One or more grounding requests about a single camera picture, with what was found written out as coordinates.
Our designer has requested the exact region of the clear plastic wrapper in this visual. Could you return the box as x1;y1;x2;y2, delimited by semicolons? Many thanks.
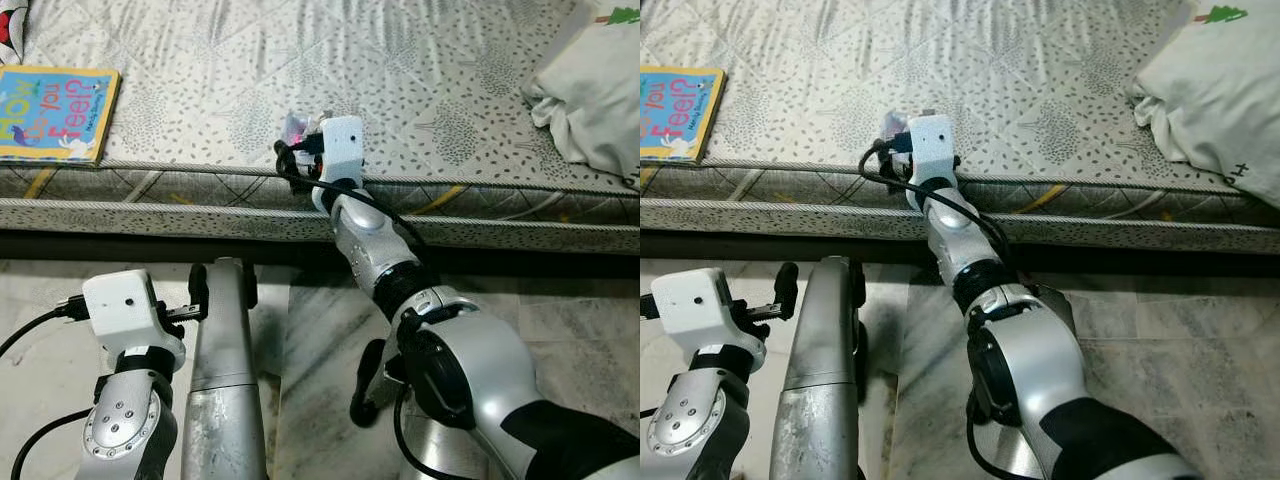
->
880;110;926;143
283;110;329;149

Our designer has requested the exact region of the colourful children's picture book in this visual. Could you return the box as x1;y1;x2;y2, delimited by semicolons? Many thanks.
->
0;65;122;167
640;66;728;167

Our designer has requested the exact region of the white pillow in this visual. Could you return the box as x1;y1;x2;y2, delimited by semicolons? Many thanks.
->
520;0;641;189
1128;0;1280;209

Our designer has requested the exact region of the black bed base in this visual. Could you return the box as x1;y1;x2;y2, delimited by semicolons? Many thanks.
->
640;228;1280;269
0;228;641;266

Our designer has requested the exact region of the grey patterned mattress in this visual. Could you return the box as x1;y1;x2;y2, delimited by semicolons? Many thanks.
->
0;0;641;256
640;0;1280;256

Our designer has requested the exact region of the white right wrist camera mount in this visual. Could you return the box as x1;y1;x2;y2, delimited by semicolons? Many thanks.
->
312;115;367;193
906;114;961;193

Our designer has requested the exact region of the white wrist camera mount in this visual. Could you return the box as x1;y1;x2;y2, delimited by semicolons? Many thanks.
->
82;268;187;369
650;267;769;373
906;114;961;193
312;115;367;193

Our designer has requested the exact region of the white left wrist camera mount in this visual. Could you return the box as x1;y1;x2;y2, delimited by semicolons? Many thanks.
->
650;267;769;373
82;268;187;369

